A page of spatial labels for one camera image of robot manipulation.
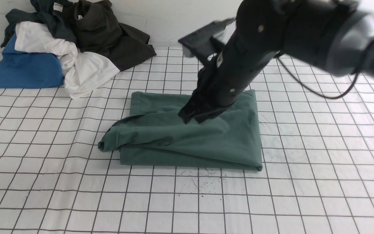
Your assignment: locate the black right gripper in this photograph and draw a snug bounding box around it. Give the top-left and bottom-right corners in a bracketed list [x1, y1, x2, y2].
[178, 30, 279, 124]

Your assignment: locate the green long-sleeved shirt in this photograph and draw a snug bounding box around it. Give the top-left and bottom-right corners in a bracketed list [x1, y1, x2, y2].
[98, 89, 263, 171]

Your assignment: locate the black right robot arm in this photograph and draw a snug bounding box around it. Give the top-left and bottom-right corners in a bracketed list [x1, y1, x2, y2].
[179, 0, 374, 124]

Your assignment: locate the white shirt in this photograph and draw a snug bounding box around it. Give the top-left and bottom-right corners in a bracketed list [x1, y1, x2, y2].
[15, 22, 120, 99]

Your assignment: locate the dark olive shirt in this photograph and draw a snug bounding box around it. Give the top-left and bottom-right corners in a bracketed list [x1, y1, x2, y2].
[62, 0, 157, 71]

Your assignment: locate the dark teal shirt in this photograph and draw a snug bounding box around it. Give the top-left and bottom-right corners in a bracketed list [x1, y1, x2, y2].
[0, 0, 77, 48]

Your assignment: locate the blue shirt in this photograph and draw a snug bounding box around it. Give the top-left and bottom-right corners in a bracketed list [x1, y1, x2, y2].
[0, 34, 63, 89]

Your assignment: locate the white checkered tablecloth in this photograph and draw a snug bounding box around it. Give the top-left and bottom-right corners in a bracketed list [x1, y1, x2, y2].
[0, 48, 374, 234]

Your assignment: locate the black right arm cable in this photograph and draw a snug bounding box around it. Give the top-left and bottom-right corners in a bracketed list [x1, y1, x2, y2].
[276, 54, 359, 100]

